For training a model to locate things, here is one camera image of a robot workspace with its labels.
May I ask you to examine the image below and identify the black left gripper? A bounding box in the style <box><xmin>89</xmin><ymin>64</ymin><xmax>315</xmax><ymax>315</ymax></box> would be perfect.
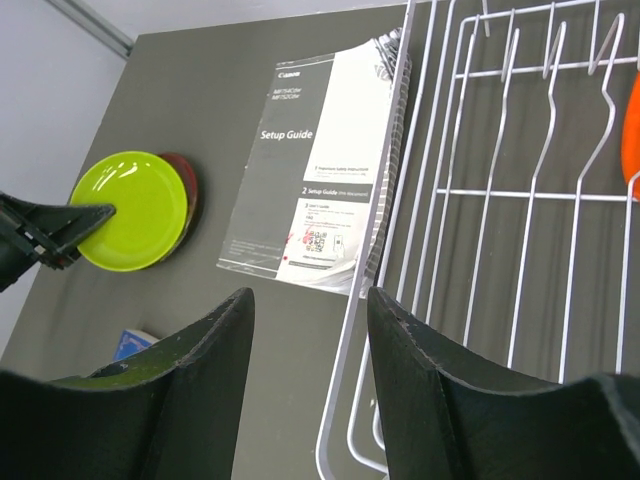
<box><xmin>1</xmin><ymin>193</ymin><xmax>116</xmax><ymax>292</ymax></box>

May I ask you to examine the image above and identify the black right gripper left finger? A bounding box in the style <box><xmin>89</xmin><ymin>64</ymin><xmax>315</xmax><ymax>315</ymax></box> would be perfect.
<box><xmin>1</xmin><ymin>288</ymin><xmax>255</xmax><ymax>479</ymax></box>

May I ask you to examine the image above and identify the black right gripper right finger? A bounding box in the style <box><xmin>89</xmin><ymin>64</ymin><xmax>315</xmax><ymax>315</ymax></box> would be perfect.
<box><xmin>367</xmin><ymin>287</ymin><xmax>639</xmax><ymax>479</ymax></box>

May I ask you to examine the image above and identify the lime green plate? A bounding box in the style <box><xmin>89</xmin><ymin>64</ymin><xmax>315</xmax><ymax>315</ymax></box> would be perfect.
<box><xmin>70</xmin><ymin>151</ymin><xmax>189</xmax><ymax>273</ymax></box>

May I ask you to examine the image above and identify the red floral plate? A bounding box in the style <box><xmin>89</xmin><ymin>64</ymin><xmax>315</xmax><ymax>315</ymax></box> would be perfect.
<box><xmin>160</xmin><ymin>152</ymin><xmax>199</xmax><ymax>237</ymax></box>

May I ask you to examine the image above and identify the orange plate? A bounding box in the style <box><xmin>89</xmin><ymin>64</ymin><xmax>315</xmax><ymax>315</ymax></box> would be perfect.
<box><xmin>620</xmin><ymin>74</ymin><xmax>640</xmax><ymax>185</ymax></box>

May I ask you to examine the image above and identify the Jane Eyre book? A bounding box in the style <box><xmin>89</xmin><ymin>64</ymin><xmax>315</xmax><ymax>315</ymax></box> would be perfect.
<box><xmin>113</xmin><ymin>329</ymin><xmax>159</xmax><ymax>361</ymax></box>

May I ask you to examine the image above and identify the Canon setup guide booklet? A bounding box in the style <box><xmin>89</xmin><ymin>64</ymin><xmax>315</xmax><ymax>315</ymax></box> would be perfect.
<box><xmin>217</xmin><ymin>29</ymin><xmax>408</xmax><ymax>294</ymax></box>

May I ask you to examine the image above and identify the white wire dish rack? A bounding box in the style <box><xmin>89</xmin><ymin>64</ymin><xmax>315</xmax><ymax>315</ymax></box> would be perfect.
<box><xmin>315</xmin><ymin>0</ymin><xmax>640</xmax><ymax>480</ymax></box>

